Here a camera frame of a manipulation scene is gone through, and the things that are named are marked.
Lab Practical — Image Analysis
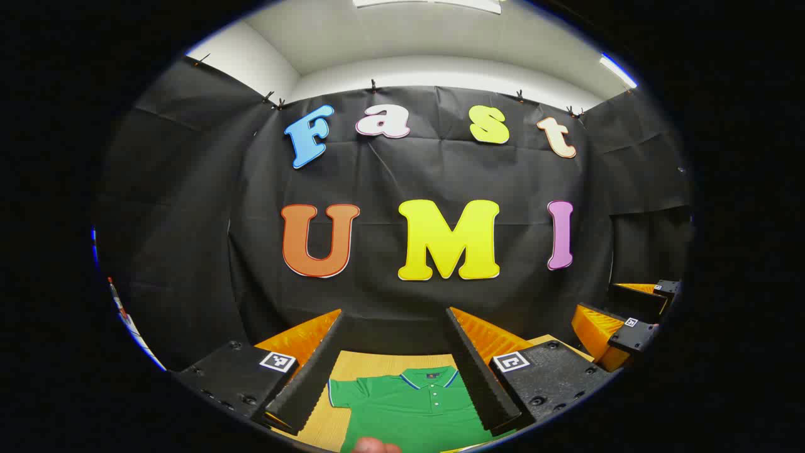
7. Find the green T-shirt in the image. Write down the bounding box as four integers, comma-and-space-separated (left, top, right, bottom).
327, 366, 518, 453

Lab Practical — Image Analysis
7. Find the ceiling light panel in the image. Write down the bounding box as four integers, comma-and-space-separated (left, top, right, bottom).
352, 0, 504, 15
597, 53, 639, 89

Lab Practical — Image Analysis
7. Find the black backdrop cloth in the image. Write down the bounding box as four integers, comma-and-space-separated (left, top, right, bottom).
94, 55, 696, 372

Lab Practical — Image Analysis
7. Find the white side desk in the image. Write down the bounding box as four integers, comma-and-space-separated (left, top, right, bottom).
107, 277, 167, 372

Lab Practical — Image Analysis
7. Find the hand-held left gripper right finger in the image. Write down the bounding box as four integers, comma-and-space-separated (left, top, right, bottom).
444, 306, 616, 437

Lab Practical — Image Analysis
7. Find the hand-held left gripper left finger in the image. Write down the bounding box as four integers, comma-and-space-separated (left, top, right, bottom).
169, 308, 353, 436

